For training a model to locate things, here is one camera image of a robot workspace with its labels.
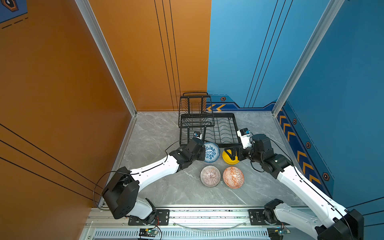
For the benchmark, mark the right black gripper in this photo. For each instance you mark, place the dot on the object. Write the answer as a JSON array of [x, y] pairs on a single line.
[[239, 149]]

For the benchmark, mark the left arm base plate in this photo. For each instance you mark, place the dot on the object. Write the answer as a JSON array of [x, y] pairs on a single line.
[[156, 218]]

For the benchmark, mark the blue white floral bowl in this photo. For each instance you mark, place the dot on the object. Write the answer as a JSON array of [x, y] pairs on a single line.
[[212, 152]]

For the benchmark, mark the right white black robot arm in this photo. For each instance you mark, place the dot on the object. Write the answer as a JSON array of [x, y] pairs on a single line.
[[331, 221]]

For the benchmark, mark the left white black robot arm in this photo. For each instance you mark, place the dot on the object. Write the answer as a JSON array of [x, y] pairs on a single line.
[[121, 192]]

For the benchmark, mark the pink striped bowl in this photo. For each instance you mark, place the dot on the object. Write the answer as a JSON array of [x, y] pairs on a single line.
[[210, 176]]

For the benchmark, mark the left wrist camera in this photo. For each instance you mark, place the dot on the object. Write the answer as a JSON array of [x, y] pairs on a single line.
[[198, 135]]

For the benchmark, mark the green circuit board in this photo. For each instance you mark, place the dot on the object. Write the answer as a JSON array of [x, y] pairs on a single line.
[[148, 234], [277, 234]]

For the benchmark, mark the aluminium front rail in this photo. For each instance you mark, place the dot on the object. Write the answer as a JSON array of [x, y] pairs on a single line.
[[190, 223]]

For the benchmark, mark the right green circuit board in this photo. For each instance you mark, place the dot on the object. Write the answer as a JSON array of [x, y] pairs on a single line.
[[277, 234]]

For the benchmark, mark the orange patterned bowl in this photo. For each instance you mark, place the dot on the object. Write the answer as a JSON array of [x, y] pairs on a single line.
[[233, 177]]

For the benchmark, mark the black wire dish rack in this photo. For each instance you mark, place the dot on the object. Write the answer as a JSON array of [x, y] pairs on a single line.
[[197, 113]]

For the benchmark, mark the left green circuit board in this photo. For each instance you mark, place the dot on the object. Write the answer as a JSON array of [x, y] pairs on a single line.
[[148, 234]]

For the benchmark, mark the right aluminium corner post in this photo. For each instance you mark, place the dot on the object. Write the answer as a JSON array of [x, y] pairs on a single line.
[[318, 34]]

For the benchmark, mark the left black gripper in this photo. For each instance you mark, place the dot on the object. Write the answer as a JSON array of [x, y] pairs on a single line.
[[202, 154]]

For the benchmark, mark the aluminium corner post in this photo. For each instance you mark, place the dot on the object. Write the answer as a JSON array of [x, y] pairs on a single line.
[[318, 34], [101, 42]]

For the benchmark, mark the yellow bowl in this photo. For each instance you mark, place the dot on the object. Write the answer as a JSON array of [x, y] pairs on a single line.
[[229, 157]]

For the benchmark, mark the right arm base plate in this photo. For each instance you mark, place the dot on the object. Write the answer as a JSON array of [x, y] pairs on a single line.
[[257, 217]]

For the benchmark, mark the left aluminium corner post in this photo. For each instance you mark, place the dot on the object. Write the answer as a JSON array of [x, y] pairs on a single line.
[[101, 42]]

